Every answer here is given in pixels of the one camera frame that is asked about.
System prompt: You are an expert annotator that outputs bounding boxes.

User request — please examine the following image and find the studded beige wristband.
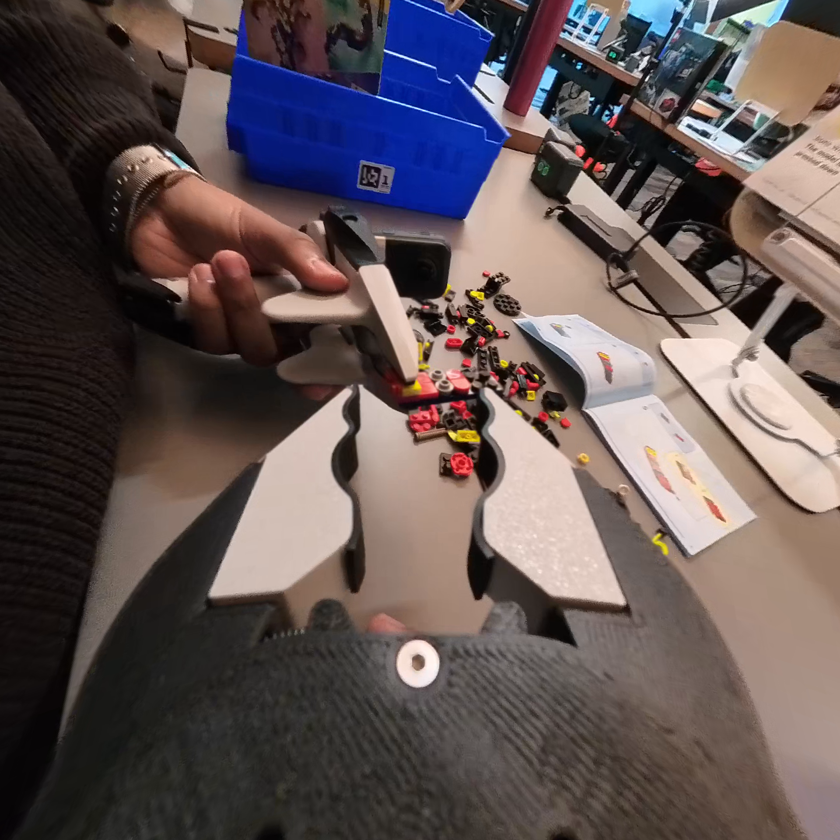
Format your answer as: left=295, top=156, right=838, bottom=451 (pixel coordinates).
left=105, top=144, right=206, bottom=237

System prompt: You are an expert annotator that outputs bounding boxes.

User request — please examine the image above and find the lego instruction booklet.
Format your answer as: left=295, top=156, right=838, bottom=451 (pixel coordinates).
left=512, top=314, right=757, bottom=559

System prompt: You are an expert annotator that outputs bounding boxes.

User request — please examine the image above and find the white printed paper sheet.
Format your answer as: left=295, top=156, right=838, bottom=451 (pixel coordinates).
left=745, top=125, right=840, bottom=234

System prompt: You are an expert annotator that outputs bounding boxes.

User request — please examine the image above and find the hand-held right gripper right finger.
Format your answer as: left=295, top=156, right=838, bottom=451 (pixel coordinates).
left=467, top=387, right=629, bottom=641

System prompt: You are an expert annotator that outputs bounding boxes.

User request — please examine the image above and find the blue plastic bin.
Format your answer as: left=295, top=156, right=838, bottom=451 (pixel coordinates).
left=225, top=0, right=511, bottom=221

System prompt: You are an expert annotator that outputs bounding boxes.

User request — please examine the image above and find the colourful printed box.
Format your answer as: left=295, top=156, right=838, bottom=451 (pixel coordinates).
left=243, top=0, right=392, bottom=96

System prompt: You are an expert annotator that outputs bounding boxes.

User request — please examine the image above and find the pile of lego pieces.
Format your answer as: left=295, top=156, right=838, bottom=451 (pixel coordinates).
left=402, top=269, right=630, bottom=500

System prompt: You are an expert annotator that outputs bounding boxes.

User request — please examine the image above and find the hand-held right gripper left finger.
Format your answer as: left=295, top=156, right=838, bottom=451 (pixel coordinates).
left=207, top=385, right=367, bottom=630

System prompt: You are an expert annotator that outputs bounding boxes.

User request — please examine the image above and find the black cable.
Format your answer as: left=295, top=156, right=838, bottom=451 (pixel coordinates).
left=607, top=220, right=756, bottom=322

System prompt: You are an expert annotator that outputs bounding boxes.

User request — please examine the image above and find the maroon cylinder post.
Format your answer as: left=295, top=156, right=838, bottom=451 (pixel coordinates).
left=502, top=0, right=577, bottom=118

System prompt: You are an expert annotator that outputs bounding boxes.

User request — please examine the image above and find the black box with green logo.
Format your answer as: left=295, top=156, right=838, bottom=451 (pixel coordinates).
left=530, top=141, right=585, bottom=203

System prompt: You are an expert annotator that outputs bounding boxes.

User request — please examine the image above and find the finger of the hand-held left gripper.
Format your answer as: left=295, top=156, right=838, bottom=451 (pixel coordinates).
left=261, top=264, right=422, bottom=387
left=276, top=326, right=395, bottom=395

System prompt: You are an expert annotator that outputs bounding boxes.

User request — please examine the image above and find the white desk lamp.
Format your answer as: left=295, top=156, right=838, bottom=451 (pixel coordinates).
left=659, top=226, right=840, bottom=514

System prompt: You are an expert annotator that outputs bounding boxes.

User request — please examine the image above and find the dark flat screen monitor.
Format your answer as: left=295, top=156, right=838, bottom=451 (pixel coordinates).
left=646, top=26, right=728, bottom=122

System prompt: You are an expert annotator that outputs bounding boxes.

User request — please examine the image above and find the beige cardboard panel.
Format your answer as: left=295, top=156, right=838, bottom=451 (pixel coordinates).
left=735, top=20, right=840, bottom=126

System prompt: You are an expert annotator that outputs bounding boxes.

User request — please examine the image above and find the person's left forearm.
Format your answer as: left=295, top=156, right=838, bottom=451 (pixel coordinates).
left=0, top=0, right=206, bottom=811

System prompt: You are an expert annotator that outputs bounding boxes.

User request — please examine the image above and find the person's left hand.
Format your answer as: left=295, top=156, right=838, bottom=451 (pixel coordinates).
left=128, top=172, right=350, bottom=403

